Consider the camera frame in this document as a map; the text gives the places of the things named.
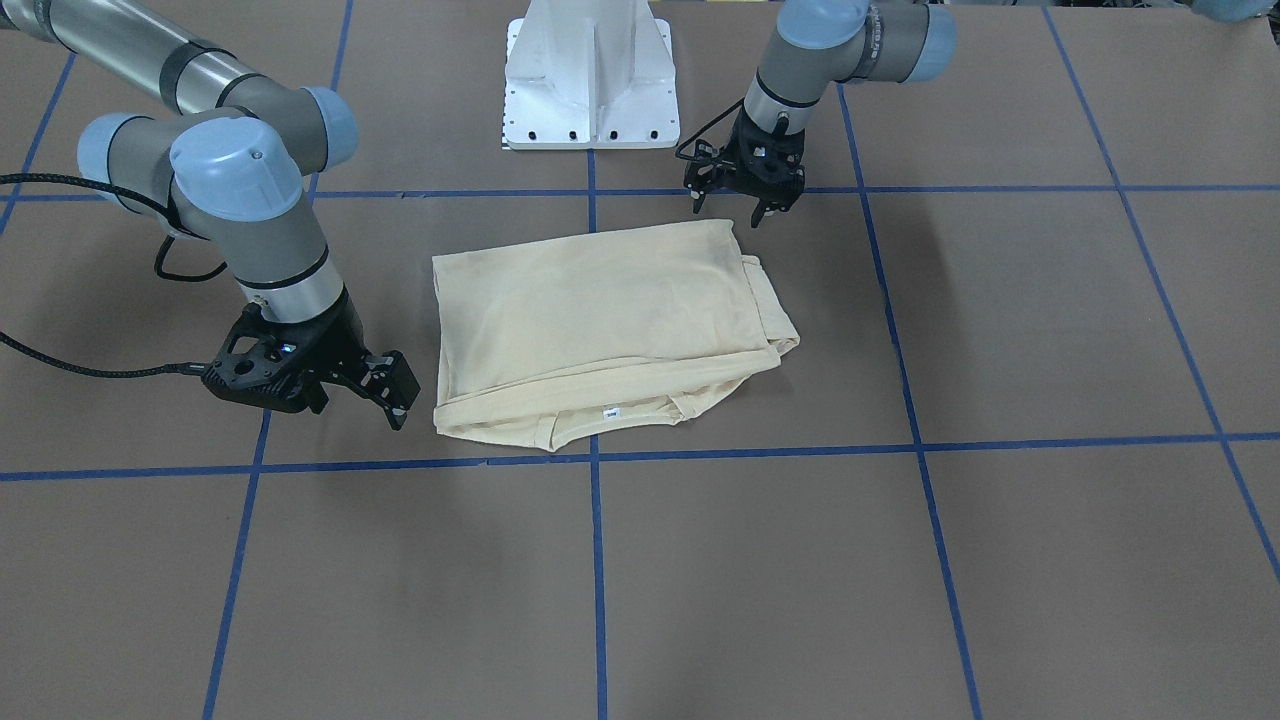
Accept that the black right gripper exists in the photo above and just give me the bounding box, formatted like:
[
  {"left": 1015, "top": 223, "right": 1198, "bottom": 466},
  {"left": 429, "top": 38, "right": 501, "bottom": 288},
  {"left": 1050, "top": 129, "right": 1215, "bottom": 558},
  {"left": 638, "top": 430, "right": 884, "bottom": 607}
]
[{"left": 201, "top": 290, "right": 421, "bottom": 430}]

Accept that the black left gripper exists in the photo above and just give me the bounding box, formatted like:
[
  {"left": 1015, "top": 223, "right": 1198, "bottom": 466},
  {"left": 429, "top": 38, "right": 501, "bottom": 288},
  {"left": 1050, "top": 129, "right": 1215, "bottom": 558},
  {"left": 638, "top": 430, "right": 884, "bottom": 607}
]
[{"left": 690, "top": 109, "right": 806, "bottom": 229}]

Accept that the yellow printed long-sleeve shirt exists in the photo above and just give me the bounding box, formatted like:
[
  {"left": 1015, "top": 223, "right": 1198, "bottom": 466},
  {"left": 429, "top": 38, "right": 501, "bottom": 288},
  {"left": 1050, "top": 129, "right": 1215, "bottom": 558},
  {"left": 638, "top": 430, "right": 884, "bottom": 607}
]
[{"left": 431, "top": 219, "right": 800, "bottom": 452}]

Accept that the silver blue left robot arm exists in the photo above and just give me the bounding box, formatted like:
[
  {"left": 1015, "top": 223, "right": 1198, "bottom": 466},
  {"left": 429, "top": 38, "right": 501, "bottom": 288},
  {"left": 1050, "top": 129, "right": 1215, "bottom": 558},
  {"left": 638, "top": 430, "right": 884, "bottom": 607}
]
[{"left": 676, "top": 1, "right": 957, "bottom": 227}]

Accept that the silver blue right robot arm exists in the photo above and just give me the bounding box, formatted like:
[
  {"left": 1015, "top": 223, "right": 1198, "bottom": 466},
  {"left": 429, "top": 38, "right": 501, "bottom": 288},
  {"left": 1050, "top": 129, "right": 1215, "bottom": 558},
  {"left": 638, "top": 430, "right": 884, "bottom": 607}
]
[{"left": 3, "top": 1, "right": 420, "bottom": 429}]

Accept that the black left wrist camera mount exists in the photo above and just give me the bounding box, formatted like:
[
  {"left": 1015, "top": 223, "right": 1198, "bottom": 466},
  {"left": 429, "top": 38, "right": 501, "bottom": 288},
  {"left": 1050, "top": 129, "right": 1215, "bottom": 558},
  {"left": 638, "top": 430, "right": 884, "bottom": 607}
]
[{"left": 675, "top": 138, "right": 736, "bottom": 200}]

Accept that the white pedestal column with base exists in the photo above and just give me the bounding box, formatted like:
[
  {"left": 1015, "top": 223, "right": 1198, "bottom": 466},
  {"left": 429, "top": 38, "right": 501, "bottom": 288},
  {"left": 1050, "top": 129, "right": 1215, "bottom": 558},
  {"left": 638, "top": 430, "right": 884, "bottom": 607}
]
[{"left": 502, "top": 1, "right": 681, "bottom": 151}]

